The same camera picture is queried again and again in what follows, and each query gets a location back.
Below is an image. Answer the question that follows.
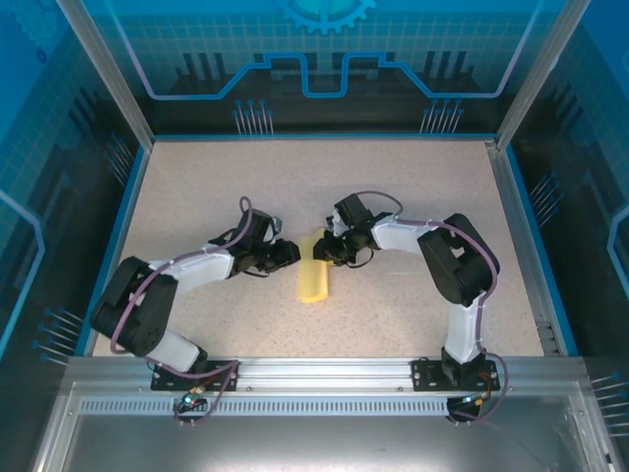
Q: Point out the left power connector with LED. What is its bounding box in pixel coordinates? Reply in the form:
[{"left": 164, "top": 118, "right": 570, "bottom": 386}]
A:
[{"left": 176, "top": 384, "right": 207, "bottom": 413}]

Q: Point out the right aluminium frame post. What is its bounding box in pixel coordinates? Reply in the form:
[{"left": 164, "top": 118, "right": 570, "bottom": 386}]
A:
[{"left": 495, "top": 0, "right": 594, "bottom": 151}]

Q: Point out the aluminium mounting rail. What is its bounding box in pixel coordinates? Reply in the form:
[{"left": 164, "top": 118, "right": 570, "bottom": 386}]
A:
[{"left": 66, "top": 354, "right": 586, "bottom": 394}]

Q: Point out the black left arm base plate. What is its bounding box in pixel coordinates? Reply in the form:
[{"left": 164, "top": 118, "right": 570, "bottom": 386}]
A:
[{"left": 149, "top": 360, "right": 241, "bottom": 393}]

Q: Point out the aluminium side rail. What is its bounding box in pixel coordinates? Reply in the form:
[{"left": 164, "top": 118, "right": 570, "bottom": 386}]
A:
[{"left": 484, "top": 140, "right": 561, "bottom": 356}]

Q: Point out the aluminium frame post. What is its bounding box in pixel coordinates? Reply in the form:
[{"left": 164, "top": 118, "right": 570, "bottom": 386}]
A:
[
  {"left": 54, "top": 0, "right": 157, "bottom": 148},
  {"left": 495, "top": 0, "right": 594, "bottom": 151}
]

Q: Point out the sheet metal shelf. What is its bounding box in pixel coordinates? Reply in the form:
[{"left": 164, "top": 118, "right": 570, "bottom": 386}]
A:
[{"left": 29, "top": 381, "right": 615, "bottom": 472}]

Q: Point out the right power connector with LED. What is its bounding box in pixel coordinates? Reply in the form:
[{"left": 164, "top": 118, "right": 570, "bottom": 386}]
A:
[{"left": 459, "top": 390, "right": 494, "bottom": 409}]

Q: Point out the thin black right gripper cable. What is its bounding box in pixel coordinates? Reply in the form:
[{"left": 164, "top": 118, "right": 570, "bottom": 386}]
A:
[{"left": 342, "top": 248, "right": 374, "bottom": 270}]

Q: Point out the power connector with led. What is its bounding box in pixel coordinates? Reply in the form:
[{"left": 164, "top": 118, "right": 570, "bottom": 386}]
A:
[
  {"left": 176, "top": 384, "right": 207, "bottom": 413},
  {"left": 459, "top": 390, "right": 494, "bottom": 409}
]

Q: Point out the left aluminium frame post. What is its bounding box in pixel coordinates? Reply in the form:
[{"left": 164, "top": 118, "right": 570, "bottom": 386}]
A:
[{"left": 54, "top": 0, "right": 157, "bottom": 148}]

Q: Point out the slotted metal strip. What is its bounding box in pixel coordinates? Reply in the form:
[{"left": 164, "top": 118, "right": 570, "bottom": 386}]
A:
[{"left": 78, "top": 398, "right": 456, "bottom": 417}]

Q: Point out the blue edge trim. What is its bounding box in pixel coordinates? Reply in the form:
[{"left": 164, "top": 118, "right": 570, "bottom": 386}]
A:
[
  {"left": 149, "top": 131, "right": 498, "bottom": 145},
  {"left": 505, "top": 146, "right": 580, "bottom": 356}
]

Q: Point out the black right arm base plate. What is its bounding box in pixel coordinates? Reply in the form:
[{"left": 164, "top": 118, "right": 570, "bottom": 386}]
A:
[{"left": 411, "top": 358, "right": 497, "bottom": 393}]

